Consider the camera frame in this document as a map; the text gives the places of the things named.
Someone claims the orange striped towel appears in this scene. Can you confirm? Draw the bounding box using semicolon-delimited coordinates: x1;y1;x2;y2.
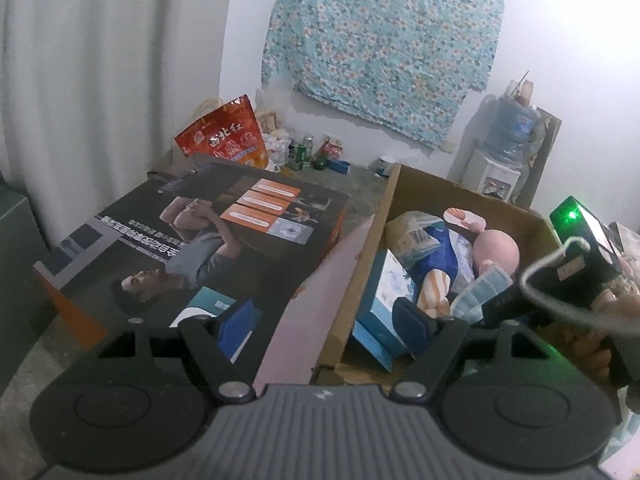
416;267;453;318

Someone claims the blue tissue box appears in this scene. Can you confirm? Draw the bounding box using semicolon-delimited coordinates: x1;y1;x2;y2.
350;250;423;373

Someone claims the beige food packet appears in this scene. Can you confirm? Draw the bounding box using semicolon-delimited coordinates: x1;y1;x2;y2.
257;110;281;136

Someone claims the light blue towel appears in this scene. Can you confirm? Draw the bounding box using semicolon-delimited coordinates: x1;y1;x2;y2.
450;264;511;321

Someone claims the white plastic bag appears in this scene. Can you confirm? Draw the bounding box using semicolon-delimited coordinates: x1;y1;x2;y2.
262;132;291;171

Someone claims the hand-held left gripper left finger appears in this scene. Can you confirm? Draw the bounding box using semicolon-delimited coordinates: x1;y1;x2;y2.
97;300;261;403

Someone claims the white curtain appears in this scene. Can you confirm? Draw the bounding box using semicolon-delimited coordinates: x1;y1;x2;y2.
0;0;238;256

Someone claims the pink plush toy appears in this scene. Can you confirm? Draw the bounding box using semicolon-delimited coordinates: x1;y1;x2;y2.
442;206;521;281

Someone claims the white water dispenser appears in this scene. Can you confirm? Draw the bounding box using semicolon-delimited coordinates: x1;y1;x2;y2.
462;152;521;203

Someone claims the blue water bottle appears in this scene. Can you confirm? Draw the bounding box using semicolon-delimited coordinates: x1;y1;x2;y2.
484;94;541;163

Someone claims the blue floral wall cloth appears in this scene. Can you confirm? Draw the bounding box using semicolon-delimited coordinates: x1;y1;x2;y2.
261;0;505;151

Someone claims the red printed bag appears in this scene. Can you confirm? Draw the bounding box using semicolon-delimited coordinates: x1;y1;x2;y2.
174;94;267;171

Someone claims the grey cabinet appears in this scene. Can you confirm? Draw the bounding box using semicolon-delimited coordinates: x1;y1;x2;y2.
0;175;48;386

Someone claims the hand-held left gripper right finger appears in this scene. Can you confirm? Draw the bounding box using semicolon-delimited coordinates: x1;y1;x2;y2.
392;297;553;402

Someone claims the brown cardboard box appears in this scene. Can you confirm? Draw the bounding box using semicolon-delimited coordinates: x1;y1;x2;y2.
315;162;563;396

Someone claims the clear plastic package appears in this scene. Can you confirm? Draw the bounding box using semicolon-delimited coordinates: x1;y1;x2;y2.
387;210;446;266

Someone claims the wooden board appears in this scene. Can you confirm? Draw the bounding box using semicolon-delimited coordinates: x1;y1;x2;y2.
520;107;562;211

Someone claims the large dark printed carton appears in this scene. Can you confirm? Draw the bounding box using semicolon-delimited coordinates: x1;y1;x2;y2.
32;162;351;366

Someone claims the person's right hand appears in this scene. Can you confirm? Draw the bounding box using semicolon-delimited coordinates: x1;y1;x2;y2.
592;282;640;313

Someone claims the blue and white pack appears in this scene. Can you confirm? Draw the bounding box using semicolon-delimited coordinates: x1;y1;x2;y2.
425;225;476;281

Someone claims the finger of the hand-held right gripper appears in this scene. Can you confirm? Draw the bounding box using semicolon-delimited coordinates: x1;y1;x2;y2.
472;282;543;330

